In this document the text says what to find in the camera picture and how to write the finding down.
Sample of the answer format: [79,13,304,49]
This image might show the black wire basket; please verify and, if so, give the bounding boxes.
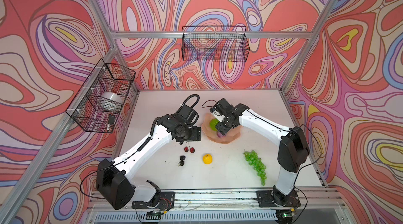
[182,25,250,62]
[66,59,136,133]

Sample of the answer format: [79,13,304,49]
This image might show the back black wire basket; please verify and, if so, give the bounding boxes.
[182,25,250,62]

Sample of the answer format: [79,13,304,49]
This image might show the white roll in basket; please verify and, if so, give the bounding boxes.
[99,92,123,112]

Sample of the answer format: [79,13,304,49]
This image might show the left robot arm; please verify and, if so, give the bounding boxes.
[96,102,202,210]

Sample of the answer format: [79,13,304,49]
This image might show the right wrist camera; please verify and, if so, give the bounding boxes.
[210,105,225,122]

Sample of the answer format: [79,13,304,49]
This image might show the red fake cherry pair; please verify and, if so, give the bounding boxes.
[184,142,195,153]

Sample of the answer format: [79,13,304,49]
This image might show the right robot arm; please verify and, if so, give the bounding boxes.
[209,99,310,207]

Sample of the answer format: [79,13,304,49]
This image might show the purple fake fruit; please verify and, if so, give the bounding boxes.
[217,132,226,139]

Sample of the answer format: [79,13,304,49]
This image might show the left black wire basket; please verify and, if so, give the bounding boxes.
[66,59,136,133]

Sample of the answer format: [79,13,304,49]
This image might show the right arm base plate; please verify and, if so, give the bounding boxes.
[255,190,301,208]

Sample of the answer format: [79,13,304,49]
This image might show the bumpy green fake fruit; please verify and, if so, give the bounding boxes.
[209,119,219,132]

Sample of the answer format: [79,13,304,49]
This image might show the green fake grape bunch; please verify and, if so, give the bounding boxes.
[243,150,267,186]

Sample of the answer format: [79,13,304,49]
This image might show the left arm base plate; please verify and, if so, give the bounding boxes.
[132,191,175,210]

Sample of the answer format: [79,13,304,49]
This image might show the yellow fake pear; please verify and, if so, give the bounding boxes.
[202,154,213,165]

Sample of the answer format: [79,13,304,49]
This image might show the pink scalloped fruit bowl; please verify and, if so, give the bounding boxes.
[201,113,242,144]

